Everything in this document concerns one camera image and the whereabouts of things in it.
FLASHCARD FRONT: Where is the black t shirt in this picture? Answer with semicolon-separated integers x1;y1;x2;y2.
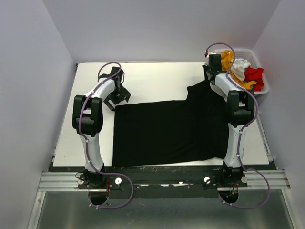
112;81;229;167

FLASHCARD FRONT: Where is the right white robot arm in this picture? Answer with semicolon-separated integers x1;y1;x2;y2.
203;52;255;187

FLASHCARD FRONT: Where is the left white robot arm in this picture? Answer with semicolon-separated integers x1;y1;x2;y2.
72;62;131;188

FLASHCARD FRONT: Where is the yellow t shirt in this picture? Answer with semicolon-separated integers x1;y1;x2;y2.
221;50;255;90

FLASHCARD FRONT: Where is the white t shirt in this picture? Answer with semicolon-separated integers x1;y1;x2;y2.
231;58;251;81

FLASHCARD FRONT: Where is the red t shirt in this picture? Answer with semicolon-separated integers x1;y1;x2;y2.
244;67;264;92

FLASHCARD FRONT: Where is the white plastic laundry basket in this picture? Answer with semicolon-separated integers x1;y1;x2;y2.
215;49;269;95

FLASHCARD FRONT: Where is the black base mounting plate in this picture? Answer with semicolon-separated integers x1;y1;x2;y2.
76;166;247;199

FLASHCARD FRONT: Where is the aluminium frame rail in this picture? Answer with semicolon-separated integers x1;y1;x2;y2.
28;166;294;229

